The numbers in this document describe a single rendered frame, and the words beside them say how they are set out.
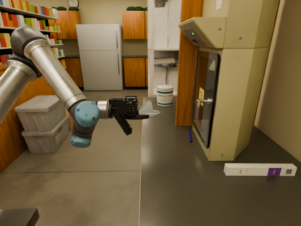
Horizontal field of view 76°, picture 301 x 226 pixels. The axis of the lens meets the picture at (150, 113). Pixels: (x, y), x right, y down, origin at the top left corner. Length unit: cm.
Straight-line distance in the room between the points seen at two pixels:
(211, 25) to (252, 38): 16
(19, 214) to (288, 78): 124
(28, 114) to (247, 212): 255
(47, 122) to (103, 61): 336
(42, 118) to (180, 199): 228
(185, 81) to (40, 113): 202
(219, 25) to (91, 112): 51
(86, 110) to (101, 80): 521
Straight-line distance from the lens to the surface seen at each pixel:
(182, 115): 118
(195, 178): 80
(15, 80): 87
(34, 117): 279
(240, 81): 81
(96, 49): 575
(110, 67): 572
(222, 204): 73
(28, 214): 76
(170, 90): 151
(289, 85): 117
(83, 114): 63
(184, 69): 111
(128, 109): 79
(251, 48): 80
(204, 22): 74
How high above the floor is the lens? 144
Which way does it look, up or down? 21 degrees down
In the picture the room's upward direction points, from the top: straight up
